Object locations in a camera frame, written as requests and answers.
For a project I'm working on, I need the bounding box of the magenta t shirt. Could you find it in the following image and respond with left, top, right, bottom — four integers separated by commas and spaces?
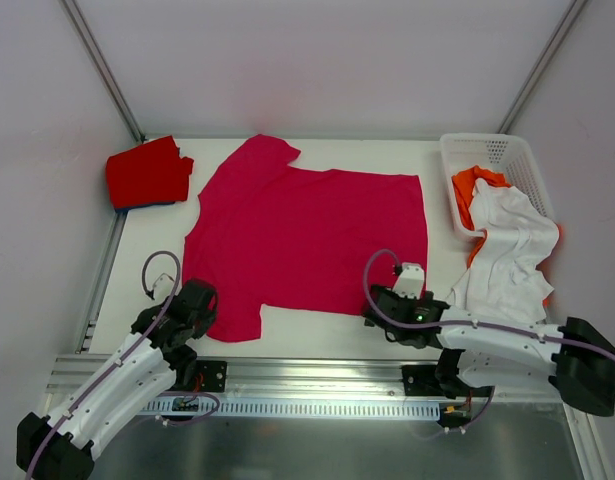
183, 135, 428, 343

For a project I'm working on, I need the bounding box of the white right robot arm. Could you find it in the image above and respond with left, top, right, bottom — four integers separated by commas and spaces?
363, 285, 615, 417

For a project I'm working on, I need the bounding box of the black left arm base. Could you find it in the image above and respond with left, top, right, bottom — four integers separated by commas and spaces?
173, 359, 228, 393

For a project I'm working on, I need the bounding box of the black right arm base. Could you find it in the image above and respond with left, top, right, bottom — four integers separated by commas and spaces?
401, 364, 492, 400

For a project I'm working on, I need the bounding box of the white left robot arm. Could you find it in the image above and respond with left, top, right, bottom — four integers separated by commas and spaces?
16, 279, 218, 479

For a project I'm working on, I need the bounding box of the white t shirt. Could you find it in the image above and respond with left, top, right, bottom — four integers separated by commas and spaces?
450, 179, 559, 325

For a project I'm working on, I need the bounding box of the orange t shirt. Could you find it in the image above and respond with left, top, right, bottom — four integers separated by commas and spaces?
450, 166, 513, 266

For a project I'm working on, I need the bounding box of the folded red t shirt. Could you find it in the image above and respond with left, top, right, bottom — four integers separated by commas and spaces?
105, 136, 194, 207

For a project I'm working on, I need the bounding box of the white perforated plastic basket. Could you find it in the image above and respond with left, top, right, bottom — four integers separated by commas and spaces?
439, 133, 556, 242

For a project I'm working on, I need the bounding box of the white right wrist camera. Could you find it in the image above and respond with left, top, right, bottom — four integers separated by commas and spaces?
392, 262, 425, 299

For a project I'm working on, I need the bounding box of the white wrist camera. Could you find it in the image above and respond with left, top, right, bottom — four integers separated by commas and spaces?
392, 262, 425, 299
149, 272, 175, 294

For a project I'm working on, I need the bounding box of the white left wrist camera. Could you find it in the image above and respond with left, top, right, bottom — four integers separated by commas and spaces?
149, 272, 175, 294

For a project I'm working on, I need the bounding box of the aluminium mounting rail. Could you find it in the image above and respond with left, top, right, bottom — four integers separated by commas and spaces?
45, 353, 488, 399

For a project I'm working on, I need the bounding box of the white slotted cable duct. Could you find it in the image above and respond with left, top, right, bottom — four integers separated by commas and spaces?
139, 396, 441, 422

